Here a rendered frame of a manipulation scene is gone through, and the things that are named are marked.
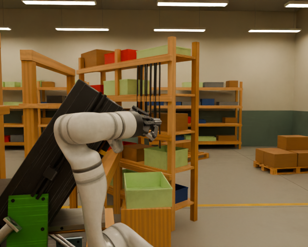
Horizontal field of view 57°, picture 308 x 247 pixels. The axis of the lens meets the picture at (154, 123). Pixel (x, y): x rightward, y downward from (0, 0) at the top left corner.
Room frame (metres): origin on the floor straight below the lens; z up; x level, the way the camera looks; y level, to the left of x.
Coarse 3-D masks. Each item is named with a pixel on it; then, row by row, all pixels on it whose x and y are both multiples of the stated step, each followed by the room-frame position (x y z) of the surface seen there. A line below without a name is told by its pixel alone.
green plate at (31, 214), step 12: (12, 204) 0.84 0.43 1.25; (24, 204) 0.85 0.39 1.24; (36, 204) 0.85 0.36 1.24; (48, 204) 0.87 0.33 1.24; (12, 216) 0.83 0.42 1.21; (24, 216) 0.84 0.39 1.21; (36, 216) 0.84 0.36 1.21; (24, 228) 0.83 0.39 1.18; (36, 228) 0.84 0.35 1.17; (12, 240) 0.82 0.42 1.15; (24, 240) 0.82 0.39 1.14; (36, 240) 0.83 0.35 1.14
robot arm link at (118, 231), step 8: (120, 224) 0.70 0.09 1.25; (104, 232) 0.68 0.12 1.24; (112, 232) 0.68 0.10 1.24; (120, 232) 0.68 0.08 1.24; (128, 232) 0.68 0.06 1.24; (112, 240) 0.66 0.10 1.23; (120, 240) 0.66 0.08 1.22; (128, 240) 0.67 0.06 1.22; (136, 240) 0.65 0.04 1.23; (144, 240) 0.65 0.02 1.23
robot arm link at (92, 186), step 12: (96, 168) 0.63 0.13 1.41; (84, 180) 0.62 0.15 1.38; (96, 180) 0.63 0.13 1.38; (84, 192) 0.63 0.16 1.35; (96, 192) 0.63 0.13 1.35; (84, 204) 0.64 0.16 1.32; (96, 204) 0.63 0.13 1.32; (84, 216) 0.65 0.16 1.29; (96, 216) 0.63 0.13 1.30; (96, 228) 0.63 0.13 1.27; (96, 240) 0.63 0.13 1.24; (108, 240) 0.65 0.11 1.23
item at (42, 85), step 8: (40, 80) 9.10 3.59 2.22; (8, 88) 8.97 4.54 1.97; (16, 88) 8.98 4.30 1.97; (40, 88) 9.00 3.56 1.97; (48, 88) 9.01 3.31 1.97; (56, 88) 9.02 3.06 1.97; (64, 88) 9.03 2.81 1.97; (8, 104) 9.08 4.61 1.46; (16, 104) 9.07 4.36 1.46; (40, 112) 9.08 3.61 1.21; (40, 120) 9.06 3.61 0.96; (48, 120) 9.12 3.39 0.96; (40, 128) 9.04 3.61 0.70; (8, 136) 9.43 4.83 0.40; (16, 136) 9.08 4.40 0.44; (8, 144) 8.97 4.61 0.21; (16, 144) 8.97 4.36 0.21
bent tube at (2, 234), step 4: (8, 216) 0.82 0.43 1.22; (4, 220) 0.79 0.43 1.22; (8, 220) 0.80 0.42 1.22; (12, 220) 0.82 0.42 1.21; (8, 224) 0.79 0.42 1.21; (12, 224) 0.79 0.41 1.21; (16, 224) 0.82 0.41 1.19; (4, 228) 0.79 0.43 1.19; (8, 228) 0.79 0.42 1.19; (12, 228) 0.79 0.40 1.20; (16, 228) 0.79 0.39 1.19; (20, 228) 0.81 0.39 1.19; (0, 232) 0.79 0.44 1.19; (4, 232) 0.79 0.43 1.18; (8, 232) 0.79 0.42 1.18; (0, 236) 0.78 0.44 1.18; (4, 236) 0.79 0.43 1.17; (0, 240) 0.78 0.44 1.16
